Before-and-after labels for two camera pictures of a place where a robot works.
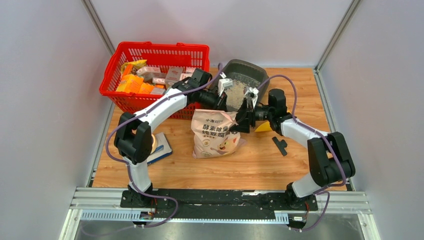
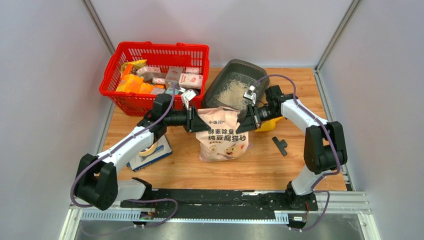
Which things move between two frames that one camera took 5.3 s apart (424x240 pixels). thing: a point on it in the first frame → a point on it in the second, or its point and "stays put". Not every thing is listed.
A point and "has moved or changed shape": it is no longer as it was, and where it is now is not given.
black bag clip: [281, 144] stays put
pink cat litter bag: [211, 135] has moved or changed shape
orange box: [130, 83] stays put
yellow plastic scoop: [265, 126] stays put
